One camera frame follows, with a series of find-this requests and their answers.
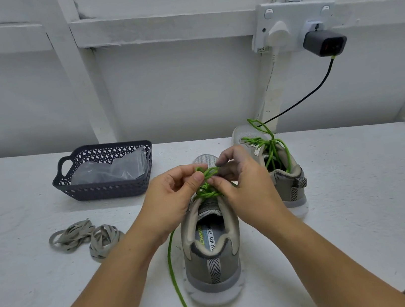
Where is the person's left hand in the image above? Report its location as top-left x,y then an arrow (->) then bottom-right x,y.
124,161 -> 215,249

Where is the person's right hand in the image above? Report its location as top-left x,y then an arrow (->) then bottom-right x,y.
204,138 -> 298,242

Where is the gray sneaker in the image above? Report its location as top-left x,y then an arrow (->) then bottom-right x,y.
230,116 -> 313,228
167,151 -> 251,307

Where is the green shoelace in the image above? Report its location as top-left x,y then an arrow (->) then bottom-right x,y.
239,113 -> 296,178
155,166 -> 240,307

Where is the clear plastic bag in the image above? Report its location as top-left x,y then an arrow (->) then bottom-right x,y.
68,146 -> 153,189

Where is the person's right forearm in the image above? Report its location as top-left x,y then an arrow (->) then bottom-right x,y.
268,198 -> 405,307

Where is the person's left forearm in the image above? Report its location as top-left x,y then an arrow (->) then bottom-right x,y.
6,229 -> 172,307

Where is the dark plastic lattice basket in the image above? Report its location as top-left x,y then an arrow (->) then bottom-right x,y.
48,136 -> 160,208

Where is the white plug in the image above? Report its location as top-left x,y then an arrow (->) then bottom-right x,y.
264,19 -> 293,50

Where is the gray charger adapter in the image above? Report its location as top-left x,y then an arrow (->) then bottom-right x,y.
301,25 -> 350,60

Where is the black cable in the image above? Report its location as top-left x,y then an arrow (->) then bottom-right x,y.
254,55 -> 344,126

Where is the white cable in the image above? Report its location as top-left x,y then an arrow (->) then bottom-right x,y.
245,48 -> 289,123

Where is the white wall socket plate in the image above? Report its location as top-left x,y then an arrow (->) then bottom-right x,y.
247,0 -> 341,57

